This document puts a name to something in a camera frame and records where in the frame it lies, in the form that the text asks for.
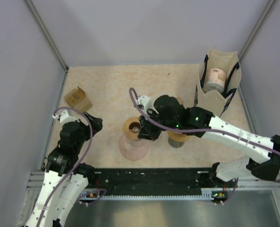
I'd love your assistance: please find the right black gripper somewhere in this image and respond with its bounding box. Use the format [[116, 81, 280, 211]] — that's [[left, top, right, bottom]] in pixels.
[[138, 108, 179, 141]]

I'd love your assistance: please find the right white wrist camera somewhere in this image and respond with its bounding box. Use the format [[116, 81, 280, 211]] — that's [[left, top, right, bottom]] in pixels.
[[135, 96, 156, 114]]

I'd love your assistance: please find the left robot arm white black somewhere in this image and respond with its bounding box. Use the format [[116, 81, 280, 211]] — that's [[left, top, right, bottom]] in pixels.
[[25, 109, 102, 227]]

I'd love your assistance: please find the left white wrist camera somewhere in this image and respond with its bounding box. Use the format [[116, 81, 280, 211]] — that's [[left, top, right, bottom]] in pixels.
[[52, 109, 77, 125]]

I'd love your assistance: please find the cream canvas tote bag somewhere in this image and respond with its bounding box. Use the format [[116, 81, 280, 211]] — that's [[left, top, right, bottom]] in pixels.
[[194, 48, 242, 117]]

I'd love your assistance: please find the pink paper roll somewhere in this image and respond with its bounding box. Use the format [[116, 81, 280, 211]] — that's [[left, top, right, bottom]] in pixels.
[[203, 68, 227, 93]]

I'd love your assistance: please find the dark glass carafe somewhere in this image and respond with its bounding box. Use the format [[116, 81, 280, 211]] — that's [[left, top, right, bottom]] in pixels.
[[168, 138, 184, 148]]

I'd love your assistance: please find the brown paper filter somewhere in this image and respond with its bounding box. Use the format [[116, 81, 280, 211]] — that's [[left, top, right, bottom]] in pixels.
[[176, 97, 183, 105]]

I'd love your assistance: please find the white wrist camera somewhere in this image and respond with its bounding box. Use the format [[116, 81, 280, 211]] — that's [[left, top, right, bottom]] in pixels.
[[52, 109, 77, 125], [135, 96, 156, 114]]

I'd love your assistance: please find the small cardboard box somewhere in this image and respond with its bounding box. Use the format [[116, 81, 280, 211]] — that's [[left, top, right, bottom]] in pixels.
[[64, 86, 93, 112]]

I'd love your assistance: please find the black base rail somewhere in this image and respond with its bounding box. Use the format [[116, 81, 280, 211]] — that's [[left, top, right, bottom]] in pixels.
[[87, 168, 235, 196]]

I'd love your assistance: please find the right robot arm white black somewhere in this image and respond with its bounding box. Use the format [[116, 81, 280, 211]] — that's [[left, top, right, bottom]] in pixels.
[[133, 95, 280, 187]]

